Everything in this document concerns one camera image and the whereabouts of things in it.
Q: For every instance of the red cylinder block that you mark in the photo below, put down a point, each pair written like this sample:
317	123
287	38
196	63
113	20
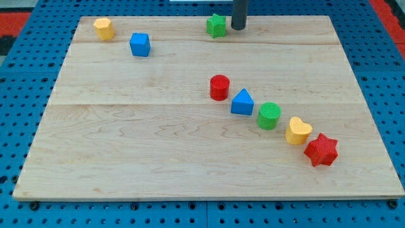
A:
219	87

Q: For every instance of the red star block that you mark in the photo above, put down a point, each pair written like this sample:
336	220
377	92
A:
322	150

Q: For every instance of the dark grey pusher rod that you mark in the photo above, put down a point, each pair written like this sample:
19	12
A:
239	14

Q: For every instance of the green star block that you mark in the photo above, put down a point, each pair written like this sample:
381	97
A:
216	26

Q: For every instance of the blue cube block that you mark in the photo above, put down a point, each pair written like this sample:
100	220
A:
140	45

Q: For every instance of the yellow heart block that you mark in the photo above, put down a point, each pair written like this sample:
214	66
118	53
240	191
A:
297	132

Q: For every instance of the blue triangle block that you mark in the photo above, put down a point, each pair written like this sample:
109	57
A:
242	103

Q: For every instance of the light wooden board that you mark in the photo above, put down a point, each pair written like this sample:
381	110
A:
119	127

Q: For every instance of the green cylinder block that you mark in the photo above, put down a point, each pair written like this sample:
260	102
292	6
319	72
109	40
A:
268	116

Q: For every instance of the yellow hexagon block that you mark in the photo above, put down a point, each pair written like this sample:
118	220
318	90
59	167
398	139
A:
104	29

